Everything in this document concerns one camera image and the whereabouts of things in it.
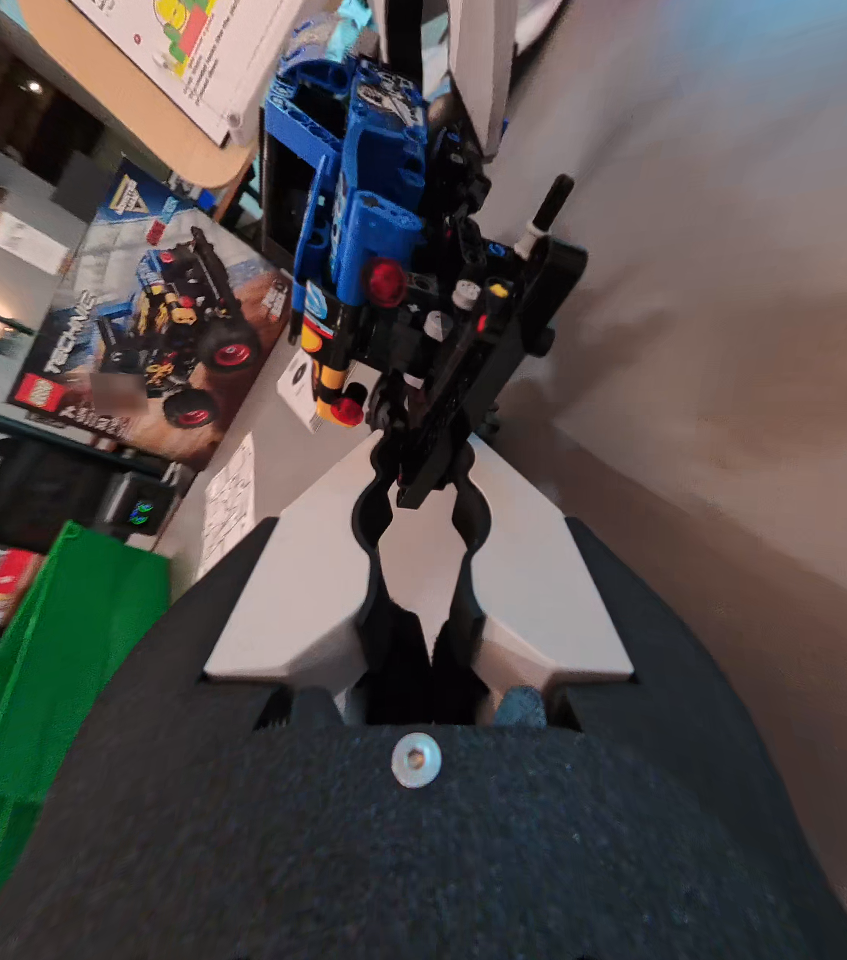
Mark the black device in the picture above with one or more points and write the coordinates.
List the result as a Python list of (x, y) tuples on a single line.
[(56, 487)]

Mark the white sticker sheet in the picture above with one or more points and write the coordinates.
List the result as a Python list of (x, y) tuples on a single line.
[(230, 502)]

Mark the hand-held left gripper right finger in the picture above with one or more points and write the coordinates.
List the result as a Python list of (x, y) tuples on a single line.
[(536, 600)]

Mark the green plastic bin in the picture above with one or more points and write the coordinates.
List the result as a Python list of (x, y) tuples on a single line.
[(41, 712)]

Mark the yellow and red box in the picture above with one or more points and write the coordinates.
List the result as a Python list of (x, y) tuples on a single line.
[(3, 589)]

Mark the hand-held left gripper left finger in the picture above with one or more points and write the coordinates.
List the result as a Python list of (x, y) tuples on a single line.
[(296, 592)]

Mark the lego set box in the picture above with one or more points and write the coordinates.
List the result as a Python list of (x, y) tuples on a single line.
[(146, 315)]

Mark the small white card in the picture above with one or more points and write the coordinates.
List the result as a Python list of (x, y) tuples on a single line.
[(302, 390)]

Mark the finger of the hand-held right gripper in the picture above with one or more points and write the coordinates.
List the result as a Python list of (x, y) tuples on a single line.
[(402, 34), (487, 67)]

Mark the lego instruction booklet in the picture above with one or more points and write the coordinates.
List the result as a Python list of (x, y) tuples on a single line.
[(191, 52)]

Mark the blue and black lego truck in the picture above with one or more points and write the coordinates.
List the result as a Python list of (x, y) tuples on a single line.
[(386, 225)]

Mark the white booklet clip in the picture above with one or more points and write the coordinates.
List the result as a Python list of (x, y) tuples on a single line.
[(240, 126)]

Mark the wooden booklet board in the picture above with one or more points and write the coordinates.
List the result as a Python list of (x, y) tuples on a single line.
[(131, 112)]

